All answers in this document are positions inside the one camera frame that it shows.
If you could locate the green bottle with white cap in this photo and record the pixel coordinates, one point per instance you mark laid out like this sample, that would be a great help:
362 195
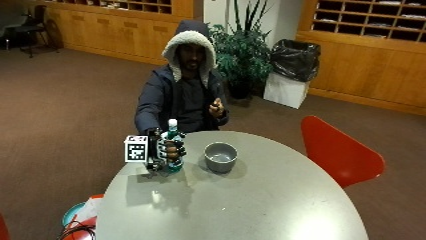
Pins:
173 133

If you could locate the white marker cube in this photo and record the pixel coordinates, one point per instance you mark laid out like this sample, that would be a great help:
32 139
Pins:
135 148

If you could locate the grey bowl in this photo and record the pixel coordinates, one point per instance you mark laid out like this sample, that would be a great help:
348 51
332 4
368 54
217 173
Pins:
219 156

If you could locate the the person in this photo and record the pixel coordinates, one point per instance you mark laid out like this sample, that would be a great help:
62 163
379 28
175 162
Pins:
186 83

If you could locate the teal round stool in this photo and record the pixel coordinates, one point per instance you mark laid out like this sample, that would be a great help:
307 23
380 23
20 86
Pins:
71 213

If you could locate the green potted plant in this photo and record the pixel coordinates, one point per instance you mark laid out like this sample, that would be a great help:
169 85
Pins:
241 56

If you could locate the white bin with black bag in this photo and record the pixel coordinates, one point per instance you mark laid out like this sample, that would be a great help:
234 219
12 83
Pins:
290 73

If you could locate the red chair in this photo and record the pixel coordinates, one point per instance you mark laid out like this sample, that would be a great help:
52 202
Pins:
336 153

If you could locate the wooden pigeonhole shelf cabinet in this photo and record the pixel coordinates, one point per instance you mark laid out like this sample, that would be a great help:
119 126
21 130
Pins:
367 50
127 26

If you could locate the black chair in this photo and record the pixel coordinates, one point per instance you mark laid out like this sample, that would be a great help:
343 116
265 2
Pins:
33 28

